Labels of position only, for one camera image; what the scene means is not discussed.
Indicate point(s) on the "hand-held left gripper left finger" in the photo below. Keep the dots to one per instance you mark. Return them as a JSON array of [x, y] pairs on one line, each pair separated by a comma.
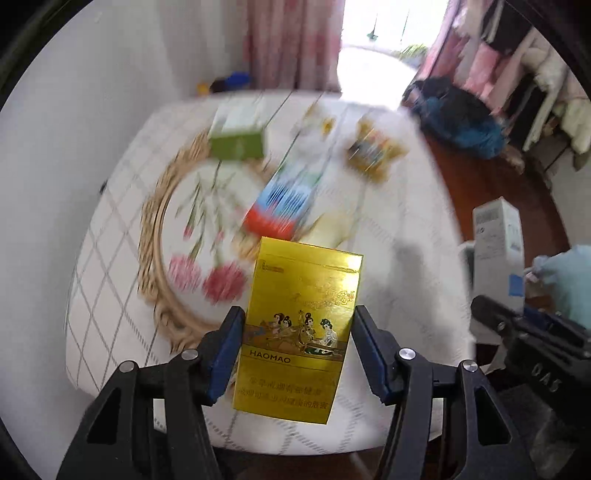
[[225, 357]]

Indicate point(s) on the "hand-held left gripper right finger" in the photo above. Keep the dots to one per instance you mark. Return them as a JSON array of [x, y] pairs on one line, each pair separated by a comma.
[[369, 357]]

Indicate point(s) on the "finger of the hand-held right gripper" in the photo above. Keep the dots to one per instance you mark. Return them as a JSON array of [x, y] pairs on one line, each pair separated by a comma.
[[496, 316]]

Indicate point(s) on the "white cardboard box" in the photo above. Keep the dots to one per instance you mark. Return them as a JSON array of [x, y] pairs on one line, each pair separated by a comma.
[[498, 244]]

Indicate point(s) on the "yellow cigarette box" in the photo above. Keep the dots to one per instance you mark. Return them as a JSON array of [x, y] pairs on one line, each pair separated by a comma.
[[295, 323]]

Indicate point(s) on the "pale teal cloth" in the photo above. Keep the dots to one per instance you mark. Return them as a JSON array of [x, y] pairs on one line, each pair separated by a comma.
[[565, 281]]

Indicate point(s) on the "white checked tablecloth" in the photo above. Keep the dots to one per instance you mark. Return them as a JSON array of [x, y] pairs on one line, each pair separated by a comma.
[[406, 258]]

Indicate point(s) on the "gold-rimmed floral oval tray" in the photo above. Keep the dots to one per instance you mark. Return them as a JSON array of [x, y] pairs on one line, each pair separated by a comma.
[[184, 240]]

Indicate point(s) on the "pale yellow wrapper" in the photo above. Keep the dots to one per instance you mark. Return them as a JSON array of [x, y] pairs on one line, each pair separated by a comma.
[[339, 228]]

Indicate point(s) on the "blue and red carton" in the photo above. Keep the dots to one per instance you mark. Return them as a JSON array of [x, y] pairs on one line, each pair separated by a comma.
[[286, 198]]

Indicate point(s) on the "dark blue clothing pile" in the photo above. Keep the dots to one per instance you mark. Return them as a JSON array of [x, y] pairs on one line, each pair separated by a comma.
[[457, 115]]

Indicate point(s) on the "gold colourful snack packet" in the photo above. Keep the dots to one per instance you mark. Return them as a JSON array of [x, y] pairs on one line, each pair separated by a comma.
[[374, 147]]

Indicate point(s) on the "green and white box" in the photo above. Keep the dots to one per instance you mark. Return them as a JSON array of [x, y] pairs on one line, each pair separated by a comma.
[[238, 134]]

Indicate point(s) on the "white and gold packet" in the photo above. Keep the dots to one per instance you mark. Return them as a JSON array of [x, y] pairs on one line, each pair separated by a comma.
[[318, 122]]

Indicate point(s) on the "hanging clothes rack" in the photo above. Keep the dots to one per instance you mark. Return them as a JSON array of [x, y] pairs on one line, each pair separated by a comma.
[[521, 60]]

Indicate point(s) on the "blue and yellow toys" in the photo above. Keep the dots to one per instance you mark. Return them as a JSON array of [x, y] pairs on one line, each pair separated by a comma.
[[228, 82]]

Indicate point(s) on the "green potted plant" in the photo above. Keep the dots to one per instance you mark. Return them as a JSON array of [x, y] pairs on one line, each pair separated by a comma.
[[412, 51]]

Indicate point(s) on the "pink curtain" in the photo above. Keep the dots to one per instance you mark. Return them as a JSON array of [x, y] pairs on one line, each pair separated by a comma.
[[295, 41]]

